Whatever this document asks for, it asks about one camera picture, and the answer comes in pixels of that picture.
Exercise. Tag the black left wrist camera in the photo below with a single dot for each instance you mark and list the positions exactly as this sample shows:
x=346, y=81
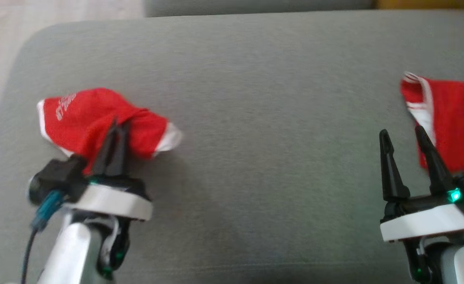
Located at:
x=56, y=177

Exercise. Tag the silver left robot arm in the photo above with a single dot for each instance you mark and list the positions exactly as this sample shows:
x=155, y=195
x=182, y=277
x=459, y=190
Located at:
x=74, y=252

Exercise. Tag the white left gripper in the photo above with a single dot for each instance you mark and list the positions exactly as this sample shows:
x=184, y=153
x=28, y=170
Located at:
x=113, y=201

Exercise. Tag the red Bulls 23 jersey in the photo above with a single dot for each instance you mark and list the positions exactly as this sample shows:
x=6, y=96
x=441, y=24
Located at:
x=459, y=118

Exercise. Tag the red white-trimmed shorts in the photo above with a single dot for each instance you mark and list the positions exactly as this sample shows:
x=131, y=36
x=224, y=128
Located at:
x=86, y=114

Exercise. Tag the grey sofa back cushion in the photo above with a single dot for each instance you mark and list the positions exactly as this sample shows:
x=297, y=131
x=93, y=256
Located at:
x=255, y=7

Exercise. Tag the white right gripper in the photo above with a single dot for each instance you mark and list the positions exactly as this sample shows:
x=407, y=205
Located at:
x=425, y=221

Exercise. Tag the grey sofa seat cushion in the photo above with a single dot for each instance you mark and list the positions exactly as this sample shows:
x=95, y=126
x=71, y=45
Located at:
x=255, y=118

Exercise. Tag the yellow cushion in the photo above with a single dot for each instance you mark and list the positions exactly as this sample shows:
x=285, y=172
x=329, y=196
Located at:
x=429, y=4

